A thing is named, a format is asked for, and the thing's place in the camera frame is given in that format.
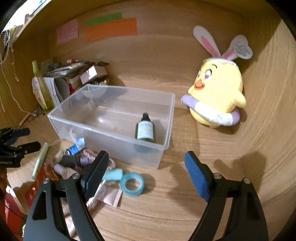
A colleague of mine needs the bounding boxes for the pale green lip balm stick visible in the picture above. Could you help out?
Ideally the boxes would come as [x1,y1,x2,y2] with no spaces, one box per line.
[32,143,49,180]

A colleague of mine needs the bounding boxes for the dark purple cosmetic tube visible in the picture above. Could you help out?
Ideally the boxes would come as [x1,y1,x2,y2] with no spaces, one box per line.
[60,155,89,168]

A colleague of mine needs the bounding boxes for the blue small box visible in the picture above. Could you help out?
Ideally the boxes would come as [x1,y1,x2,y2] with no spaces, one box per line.
[66,138,85,155]

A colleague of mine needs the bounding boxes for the pink white braided hair tie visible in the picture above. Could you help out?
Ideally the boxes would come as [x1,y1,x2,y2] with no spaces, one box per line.
[82,148,117,170]

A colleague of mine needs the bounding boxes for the pink sachet packet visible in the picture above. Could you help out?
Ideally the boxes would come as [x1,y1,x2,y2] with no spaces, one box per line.
[86,180,123,210]

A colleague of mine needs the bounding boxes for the mint green oval case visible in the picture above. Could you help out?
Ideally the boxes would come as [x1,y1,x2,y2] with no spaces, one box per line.
[103,168,123,181]

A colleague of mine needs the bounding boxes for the teal tape roll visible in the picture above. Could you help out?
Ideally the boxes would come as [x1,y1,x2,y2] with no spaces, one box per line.
[120,172,145,196]

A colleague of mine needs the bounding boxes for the dark green dropper bottle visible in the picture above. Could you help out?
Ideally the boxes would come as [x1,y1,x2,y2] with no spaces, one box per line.
[135,113,157,143]

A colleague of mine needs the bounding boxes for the red packet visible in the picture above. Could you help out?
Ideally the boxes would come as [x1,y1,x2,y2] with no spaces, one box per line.
[25,163,59,207]

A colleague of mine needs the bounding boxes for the white pink cream tube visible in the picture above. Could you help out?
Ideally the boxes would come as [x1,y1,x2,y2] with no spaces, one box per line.
[53,164,76,180]

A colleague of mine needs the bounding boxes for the yellow green spray bottle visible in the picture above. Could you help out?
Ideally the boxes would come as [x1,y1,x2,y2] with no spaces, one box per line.
[32,60,54,111]

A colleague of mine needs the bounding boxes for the white paper box stack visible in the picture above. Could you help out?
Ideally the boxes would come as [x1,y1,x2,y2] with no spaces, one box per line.
[32,77,70,109]

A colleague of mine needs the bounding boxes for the red small boxes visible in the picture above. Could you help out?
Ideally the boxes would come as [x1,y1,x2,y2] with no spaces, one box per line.
[69,78,82,94]

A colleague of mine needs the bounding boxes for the stack of books papers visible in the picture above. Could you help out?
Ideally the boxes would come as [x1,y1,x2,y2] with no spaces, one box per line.
[40,58,110,80]

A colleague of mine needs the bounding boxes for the red white marker pen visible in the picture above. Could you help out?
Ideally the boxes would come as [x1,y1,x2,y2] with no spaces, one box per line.
[66,59,81,64]

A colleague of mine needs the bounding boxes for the white bowl with trinkets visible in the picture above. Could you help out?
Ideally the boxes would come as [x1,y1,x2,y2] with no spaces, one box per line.
[92,78,109,85]

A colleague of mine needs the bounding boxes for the small white pink box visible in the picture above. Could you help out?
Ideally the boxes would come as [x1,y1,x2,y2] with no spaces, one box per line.
[80,65,108,84]

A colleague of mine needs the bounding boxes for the clear plastic storage bin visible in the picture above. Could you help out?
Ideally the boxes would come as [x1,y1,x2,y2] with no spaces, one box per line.
[48,84,175,168]

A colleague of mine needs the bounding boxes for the pink sticky note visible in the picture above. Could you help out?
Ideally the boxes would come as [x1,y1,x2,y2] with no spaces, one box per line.
[56,19,79,45]

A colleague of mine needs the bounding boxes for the yellow chick plush toy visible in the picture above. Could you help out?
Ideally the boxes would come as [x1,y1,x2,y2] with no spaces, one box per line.
[181,26,253,128]

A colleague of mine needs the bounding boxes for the orange sticky note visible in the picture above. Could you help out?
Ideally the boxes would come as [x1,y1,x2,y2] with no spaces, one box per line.
[84,18,137,42]

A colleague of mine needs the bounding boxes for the green sticky note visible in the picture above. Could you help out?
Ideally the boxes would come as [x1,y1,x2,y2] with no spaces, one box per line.
[86,12,122,27]

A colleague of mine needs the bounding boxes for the white cord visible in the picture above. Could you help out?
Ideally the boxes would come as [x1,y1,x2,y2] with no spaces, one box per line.
[0,29,38,118]

